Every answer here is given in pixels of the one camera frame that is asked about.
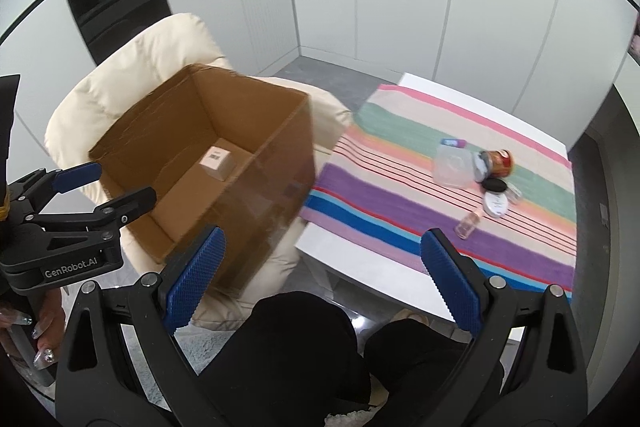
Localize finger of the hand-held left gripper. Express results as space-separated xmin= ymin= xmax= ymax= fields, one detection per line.
xmin=30 ymin=187 xmax=158 ymax=233
xmin=9 ymin=162 xmax=104 ymax=220

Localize beige slipper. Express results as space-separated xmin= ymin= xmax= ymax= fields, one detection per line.
xmin=390 ymin=311 xmax=432 ymax=331

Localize small clear bottle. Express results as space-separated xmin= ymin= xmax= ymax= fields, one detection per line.
xmin=454 ymin=209 xmax=484 ymax=239

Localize person's left hand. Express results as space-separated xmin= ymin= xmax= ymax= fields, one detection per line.
xmin=0 ymin=289 xmax=67 ymax=375

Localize white round jar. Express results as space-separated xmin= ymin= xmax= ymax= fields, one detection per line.
xmin=483 ymin=191 xmax=509 ymax=219

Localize brown cardboard box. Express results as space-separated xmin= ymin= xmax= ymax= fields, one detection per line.
xmin=89 ymin=64 xmax=317 ymax=299

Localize cream padded armchair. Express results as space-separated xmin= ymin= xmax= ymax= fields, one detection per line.
xmin=46 ymin=13 xmax=354 ymax=331

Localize small beige carton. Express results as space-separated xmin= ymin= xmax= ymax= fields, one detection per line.
xmin=199 ymin=147 xmax=239 ymax=180

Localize striped colourful cloth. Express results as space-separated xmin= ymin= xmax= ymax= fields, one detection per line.
xmin=300 ymin=83 xmax=577 ymax=304

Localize white table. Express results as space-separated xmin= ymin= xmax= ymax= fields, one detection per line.
xmin=295 ymin=72 xmax=574 ymax=341

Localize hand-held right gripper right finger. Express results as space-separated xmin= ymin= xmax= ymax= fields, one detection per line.
xmin=420 ymin=228 xmax=588 ymax=427

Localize clear plastic container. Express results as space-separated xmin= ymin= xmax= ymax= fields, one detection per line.
xmin=432 ymin=144 xmax=479 ymax=189

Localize person's black trousers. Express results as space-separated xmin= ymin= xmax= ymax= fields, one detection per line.
xmin=192 ymin=291 xmax=506 ymax=427

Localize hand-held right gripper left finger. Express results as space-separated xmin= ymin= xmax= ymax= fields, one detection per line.
xmin=55 ymin=226 xmax=227 ymax=427

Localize red and gold can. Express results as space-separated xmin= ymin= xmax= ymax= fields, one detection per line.
xmin=475 ymin=149 xmax=515 ymax=182

